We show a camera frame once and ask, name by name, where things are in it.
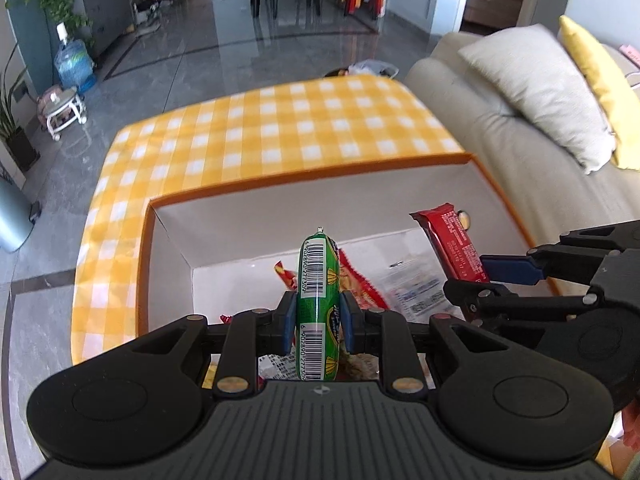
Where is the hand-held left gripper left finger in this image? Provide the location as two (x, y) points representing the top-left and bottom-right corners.
(120, 291), (299, 395)

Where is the small white stool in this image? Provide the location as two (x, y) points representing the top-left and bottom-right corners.
(37, 85), (88, 142)

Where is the silver trash can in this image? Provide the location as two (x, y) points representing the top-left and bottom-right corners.
(0, 172), (36, 255)

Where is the clear plastic snack packet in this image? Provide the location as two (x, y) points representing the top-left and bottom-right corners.
(375, 257), (458, 323)

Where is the grey cabinet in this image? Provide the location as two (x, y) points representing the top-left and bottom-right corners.
(72, 0), (136, 58)

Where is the blue water jug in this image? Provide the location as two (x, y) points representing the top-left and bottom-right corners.
(52, 22), (98, 93)

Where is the yellow pillow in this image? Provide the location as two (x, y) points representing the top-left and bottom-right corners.
(557, 14), (640, 171)

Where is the white plastic bag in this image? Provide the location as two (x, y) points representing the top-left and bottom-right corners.
(347, 59), (401, 78)

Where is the white snack packet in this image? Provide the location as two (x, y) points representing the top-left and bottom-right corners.
(257, 352), (298, 381)

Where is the red stick snack bag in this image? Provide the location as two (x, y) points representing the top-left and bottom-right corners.
(272, 250), (391, 311)

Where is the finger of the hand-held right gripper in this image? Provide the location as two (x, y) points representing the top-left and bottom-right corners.
(442, 277), (601, 333)
(480, 220), (640, 286)

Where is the white cardboard box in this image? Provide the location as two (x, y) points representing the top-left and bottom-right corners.
(136, 152), (563, 391)

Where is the cream pillow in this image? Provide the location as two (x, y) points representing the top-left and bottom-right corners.
(457, 24), (618, 176)

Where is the red snack bar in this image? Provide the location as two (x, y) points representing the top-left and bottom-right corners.
(410, 203), (491, 283)

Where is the beige sofa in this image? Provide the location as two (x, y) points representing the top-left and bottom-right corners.
(402, 30), (640, 301)

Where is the yellow snack packet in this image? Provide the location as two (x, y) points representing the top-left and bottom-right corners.
(201, 355), (223, 391)

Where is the green sausage stick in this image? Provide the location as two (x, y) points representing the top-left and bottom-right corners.
(296, 227), (342, 382)

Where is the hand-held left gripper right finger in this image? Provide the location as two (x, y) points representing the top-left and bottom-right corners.
(339, 291), (516, 395)

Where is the yellow checked tablecloth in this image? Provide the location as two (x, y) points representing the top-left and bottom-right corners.
(70, 72), (466, 366)

